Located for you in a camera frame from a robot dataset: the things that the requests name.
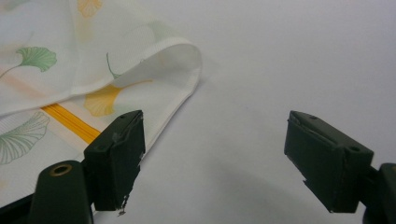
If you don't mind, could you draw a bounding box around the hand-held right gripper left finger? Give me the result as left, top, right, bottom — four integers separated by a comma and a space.
83, 109, 147, 213

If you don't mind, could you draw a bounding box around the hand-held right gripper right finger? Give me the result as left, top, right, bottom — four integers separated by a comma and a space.
283, 110, 375, 215

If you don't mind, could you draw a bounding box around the white leaf-print mesh laundry bag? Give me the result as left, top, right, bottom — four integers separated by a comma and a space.
0, 0, 204, 217

